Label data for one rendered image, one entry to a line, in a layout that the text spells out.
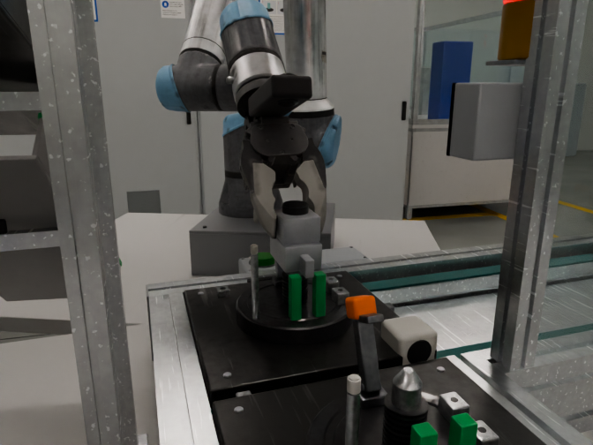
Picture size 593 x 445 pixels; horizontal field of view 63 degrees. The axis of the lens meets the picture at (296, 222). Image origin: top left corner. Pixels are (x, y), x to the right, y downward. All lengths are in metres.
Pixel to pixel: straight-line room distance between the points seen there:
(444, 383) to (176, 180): 3.17
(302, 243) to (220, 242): 0.47
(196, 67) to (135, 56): 2.67
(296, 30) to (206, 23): 0.21
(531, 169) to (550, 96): 0.06
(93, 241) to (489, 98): 0.35
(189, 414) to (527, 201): 0.36
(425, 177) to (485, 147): 4.14
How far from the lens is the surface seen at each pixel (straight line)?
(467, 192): 4.88
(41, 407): 0.71
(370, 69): 3.77
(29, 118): 0.56
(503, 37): 0.52
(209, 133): 3.52
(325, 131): 1.03
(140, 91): 3.50
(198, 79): 0.82
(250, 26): 0.71
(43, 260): 0.57
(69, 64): 0.29
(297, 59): 1.03
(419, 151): 4.55
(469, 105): 0.49
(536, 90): 0.50
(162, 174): 3.54
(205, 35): 0.88
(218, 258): 1.01
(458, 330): 0.72
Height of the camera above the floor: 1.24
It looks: 16 degrees down
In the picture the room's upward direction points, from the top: straight up
